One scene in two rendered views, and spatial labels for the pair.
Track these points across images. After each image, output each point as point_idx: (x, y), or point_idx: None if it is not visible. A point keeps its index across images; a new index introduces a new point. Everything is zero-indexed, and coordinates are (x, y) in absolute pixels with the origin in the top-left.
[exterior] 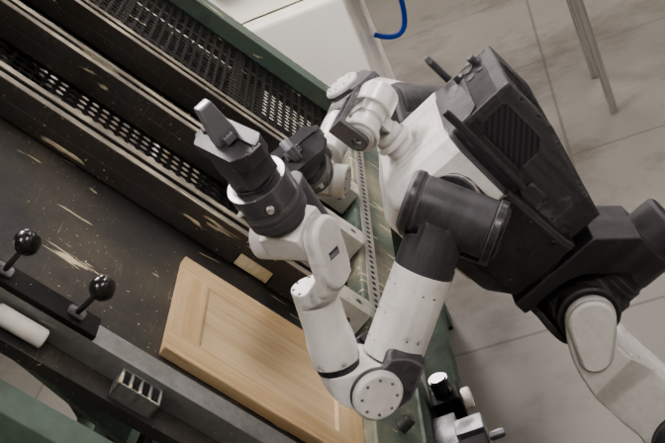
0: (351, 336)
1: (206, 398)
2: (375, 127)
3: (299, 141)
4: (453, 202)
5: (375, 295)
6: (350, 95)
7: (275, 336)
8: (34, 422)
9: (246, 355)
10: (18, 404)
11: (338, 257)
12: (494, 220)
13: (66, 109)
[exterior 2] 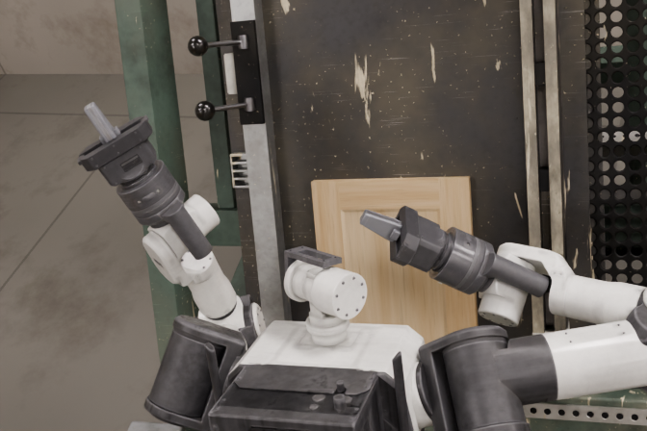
0: (199, 305)
1: (263, 221)
2: (289, 291)
3: (401, 233)
4: (163, 360)
5: (619, 417)
6: (326, 259)
7: (434, 286)
8: (133, 111)
9: (375, 256)
10: (138, 97)
11: (163, 268)
12: (146, 398)
13: None
